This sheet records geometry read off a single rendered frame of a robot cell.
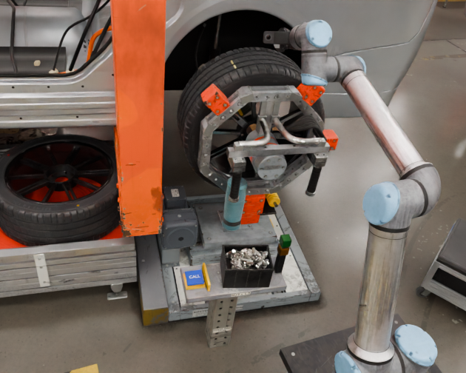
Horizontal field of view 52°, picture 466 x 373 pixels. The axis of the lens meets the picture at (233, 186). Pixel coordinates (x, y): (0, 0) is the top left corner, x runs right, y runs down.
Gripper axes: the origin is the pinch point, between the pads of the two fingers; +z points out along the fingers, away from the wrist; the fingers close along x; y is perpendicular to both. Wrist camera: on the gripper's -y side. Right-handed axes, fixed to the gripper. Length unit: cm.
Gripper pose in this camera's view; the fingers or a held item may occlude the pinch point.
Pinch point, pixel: (274, 41)
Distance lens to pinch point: 202.8
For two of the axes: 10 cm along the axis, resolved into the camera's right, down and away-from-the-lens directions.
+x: 0.6, -9.8, -1.9
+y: 9.5, 0.0, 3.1
